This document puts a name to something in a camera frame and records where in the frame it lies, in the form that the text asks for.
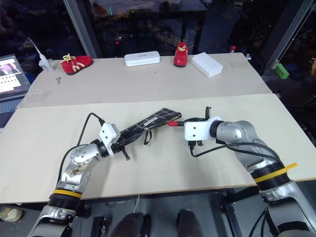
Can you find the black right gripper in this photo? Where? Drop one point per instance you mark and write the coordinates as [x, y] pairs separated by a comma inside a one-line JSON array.
[[195, 120]]

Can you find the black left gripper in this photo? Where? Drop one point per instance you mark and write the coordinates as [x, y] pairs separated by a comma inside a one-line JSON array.
[[117, 148]]

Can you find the red marker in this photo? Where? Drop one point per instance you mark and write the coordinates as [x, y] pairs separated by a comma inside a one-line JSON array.
[[174, 123]]

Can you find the black umbrella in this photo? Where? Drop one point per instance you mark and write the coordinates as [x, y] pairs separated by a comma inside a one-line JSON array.
[[153, 121]]

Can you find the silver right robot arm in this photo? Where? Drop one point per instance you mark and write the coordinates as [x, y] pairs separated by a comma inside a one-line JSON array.
[[249, 143]]

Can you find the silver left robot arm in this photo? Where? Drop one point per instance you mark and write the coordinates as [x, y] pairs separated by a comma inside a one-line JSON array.
[[76, 158]]

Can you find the white rectangular box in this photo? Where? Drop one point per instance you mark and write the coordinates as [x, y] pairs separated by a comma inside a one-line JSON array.
[[207, 65]]

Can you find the dark rounded shape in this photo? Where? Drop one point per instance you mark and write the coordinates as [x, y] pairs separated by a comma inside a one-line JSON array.
[[130, 224]]

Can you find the red shoe with yellow laces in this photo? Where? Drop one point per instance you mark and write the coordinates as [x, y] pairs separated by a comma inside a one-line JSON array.
[[180, 57]]

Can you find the small grey table clamp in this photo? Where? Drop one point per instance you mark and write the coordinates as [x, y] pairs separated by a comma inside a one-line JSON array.
[[248, 56]]

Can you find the red capped bottle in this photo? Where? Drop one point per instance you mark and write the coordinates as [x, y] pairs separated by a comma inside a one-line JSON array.
[[232, 49]]

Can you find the white flat rounded case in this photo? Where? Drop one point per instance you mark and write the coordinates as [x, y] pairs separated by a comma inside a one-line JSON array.
[[142, 58]]

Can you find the green box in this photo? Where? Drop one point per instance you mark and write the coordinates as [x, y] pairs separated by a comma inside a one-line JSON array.
[[281, 71]]

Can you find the red shoe with yellow logo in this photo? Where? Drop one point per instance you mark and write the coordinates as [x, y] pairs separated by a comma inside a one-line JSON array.
[[77, 64]]

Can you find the clear plastic sheet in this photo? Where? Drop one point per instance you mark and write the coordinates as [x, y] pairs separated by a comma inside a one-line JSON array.
[[37, 95]]

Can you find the grey metal pole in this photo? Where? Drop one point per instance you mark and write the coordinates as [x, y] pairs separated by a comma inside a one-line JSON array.
[[79, 27]]

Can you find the open laptop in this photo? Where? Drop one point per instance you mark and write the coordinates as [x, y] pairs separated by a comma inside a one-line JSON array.
[[10, 79]]

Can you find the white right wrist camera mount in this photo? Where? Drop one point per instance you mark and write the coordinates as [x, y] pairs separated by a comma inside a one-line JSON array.
[[196, 130]]

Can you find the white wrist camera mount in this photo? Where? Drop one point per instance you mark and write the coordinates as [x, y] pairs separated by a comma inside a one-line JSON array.
[[196, 130], [108, 133]]

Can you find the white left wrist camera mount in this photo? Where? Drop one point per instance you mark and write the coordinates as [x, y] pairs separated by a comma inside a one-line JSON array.
[[108, 133]]

